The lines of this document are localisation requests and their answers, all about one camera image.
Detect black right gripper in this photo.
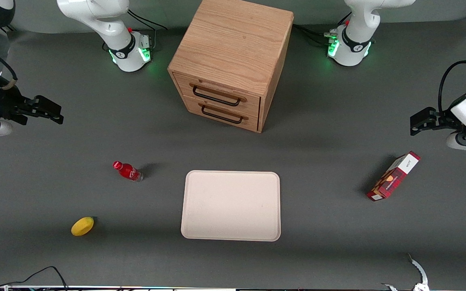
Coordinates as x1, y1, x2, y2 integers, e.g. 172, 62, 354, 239
0, 85, 64, 124

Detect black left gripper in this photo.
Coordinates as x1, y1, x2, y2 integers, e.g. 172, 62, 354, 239
410, 107, 462, 136

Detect red coke bottle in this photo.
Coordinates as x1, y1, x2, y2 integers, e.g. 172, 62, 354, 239
112, 161, 144, 182

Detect beige rectangular tray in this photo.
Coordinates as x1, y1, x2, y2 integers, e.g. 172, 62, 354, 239
180, 170, 282, 242

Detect red white snack box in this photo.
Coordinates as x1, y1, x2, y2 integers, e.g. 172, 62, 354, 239
366, 151, 422, 202

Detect yellow lemon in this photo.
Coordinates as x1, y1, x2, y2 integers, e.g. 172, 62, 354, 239
71, 216, 95, 237

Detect white curved plastic strip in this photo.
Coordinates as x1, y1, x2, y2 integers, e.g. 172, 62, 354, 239
380, 253, 430, 291

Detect wooden drawer front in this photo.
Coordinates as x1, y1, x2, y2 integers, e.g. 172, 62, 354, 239
174, 73, 261, 118
184, 95, 259, 132

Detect wooden drawer cabinet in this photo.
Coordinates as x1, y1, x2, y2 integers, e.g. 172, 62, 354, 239
167, 0, 294, 133

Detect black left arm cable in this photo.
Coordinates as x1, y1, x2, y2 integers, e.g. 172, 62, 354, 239
438, 60, 466, 116

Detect black right base cables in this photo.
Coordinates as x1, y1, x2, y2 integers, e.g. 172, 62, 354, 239
127, 8, 168, 51

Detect black base cables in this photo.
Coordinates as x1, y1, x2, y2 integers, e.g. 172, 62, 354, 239
127, 8, 168, 51
292, 12, 352, 47

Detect black left base cables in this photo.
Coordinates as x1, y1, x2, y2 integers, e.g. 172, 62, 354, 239
292, 12, 352, 47

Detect black cable at table edge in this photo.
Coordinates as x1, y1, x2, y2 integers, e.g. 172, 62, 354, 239
0, 266, 69, 291

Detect black drawer handle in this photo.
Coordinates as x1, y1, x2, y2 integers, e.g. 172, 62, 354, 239
201, 104, 244, 124
192, 85, 242, 107

